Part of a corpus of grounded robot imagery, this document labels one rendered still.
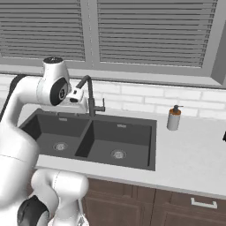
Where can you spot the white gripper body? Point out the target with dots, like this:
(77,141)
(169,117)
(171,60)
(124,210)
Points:
(79,106)

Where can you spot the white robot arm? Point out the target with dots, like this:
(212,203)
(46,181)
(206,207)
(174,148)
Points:
(17,153)

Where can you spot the dark grey tap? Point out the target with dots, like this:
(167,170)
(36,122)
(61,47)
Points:
(91,100)

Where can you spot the dark grey double sink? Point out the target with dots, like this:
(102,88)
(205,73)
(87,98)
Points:
(117,138)

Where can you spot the grey window blind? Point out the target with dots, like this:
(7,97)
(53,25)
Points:
(153,32)
(41,29)

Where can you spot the grey soap dispenser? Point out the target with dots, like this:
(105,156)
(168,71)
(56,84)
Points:
(173,120)

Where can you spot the brown cupboard door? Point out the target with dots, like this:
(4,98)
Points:
(117,206)

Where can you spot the brown drawer front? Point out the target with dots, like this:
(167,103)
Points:
(182,214)

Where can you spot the grey window frame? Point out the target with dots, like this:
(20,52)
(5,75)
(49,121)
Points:
(91,35)

